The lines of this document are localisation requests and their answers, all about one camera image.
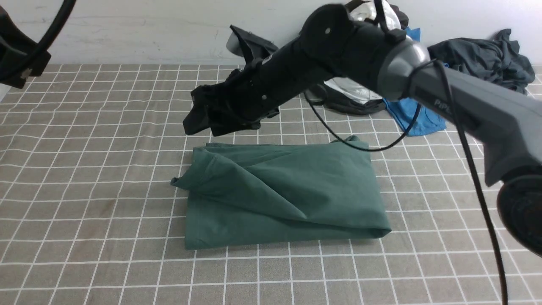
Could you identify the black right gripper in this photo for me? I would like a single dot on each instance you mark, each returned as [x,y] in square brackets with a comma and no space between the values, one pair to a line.
[239,103]

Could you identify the green long-sleeved shirt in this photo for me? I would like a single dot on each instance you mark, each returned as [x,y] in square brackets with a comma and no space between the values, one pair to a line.
[259,194]

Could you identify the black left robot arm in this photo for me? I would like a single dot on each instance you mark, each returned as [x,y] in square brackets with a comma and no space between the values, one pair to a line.
[14,47]

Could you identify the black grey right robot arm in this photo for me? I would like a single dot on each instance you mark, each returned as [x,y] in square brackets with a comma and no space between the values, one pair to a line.
[332,44]

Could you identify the white crumpled shirt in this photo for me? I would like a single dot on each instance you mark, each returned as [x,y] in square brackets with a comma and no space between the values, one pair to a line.
[365,10]

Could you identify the dark grey crumpled shirt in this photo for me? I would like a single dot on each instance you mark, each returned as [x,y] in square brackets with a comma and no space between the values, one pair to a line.
[497,60]

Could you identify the black garment under pile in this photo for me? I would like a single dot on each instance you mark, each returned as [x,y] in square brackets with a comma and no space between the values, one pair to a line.
[321,95]

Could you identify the grey checked tablecloth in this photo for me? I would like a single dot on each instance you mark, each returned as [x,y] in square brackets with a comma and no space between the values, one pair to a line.
[88,215]

